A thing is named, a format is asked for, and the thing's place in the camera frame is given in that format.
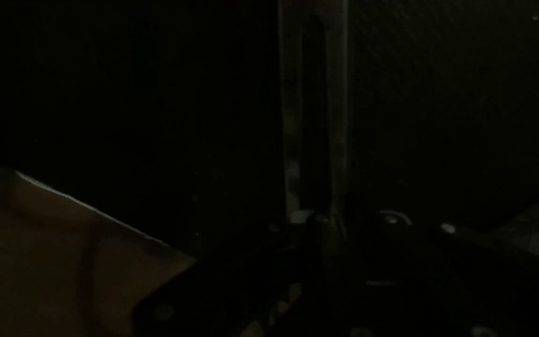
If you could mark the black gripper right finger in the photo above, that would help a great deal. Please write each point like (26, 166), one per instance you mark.
(393, 249)

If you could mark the metal tongs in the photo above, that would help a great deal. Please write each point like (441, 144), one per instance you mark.
(293, 93)

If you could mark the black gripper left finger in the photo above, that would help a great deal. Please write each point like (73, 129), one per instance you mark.
(316, 254)

